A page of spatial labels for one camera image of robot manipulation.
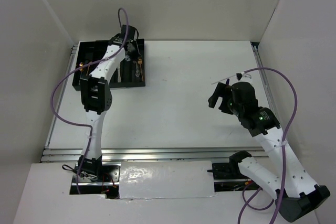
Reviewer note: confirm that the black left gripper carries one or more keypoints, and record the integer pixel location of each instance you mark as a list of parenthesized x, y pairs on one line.
[(136, 54)]

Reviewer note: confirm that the copper rose gold fork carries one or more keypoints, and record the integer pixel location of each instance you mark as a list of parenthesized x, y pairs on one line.
[(141, 69)]

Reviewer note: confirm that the white chopstick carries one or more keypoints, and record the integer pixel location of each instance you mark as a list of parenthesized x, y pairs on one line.
[(226, 78)]

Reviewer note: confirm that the silver ornate fork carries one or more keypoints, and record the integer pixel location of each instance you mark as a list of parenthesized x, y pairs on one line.
[(137, 69)]

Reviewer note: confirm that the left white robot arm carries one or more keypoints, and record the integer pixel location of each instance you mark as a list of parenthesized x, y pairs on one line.
[(96, 96)]

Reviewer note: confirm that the black cutlery organizer tray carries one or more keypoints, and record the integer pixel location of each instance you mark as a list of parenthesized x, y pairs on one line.
[(90, 51)]

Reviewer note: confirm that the silver ornate table knife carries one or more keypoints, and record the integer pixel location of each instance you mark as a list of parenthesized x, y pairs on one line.
[(119, 75)]

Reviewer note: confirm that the white foil-edged front panel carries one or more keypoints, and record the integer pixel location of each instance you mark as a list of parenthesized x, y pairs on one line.
[(166, 180)]

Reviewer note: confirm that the aluminium right side rail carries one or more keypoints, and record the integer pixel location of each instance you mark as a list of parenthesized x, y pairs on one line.
[(262, 86)]

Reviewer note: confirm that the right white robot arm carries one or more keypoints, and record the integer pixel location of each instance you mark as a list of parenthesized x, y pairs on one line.
[(294, 191)]

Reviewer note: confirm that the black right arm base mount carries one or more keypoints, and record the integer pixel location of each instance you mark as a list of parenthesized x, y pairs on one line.
[(230, 170)]

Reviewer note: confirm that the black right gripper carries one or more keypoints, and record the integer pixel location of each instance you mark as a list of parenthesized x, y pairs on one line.
[(220, 90)]

